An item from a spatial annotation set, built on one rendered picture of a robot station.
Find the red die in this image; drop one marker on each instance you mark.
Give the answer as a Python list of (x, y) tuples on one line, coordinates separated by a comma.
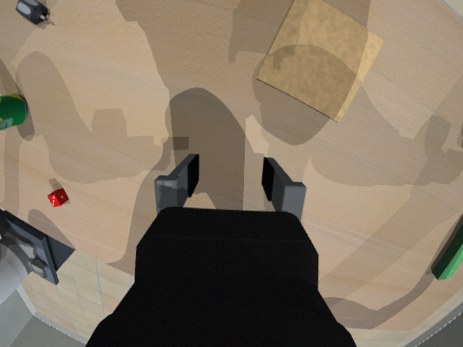
[(58, 197)]

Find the tan mat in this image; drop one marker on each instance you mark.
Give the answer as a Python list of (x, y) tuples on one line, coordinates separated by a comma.
[(320, 56)]

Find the green soda can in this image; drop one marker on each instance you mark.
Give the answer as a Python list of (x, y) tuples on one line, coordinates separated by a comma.
[(13, 110)]

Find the green rounded box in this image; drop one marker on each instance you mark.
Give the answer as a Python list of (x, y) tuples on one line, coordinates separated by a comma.
[(451, 259)]

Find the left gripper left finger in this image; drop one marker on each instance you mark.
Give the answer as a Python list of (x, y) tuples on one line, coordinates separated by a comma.
[(174, 189)]

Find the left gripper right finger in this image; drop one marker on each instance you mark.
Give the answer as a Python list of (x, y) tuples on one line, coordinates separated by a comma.
[(285, 194)]

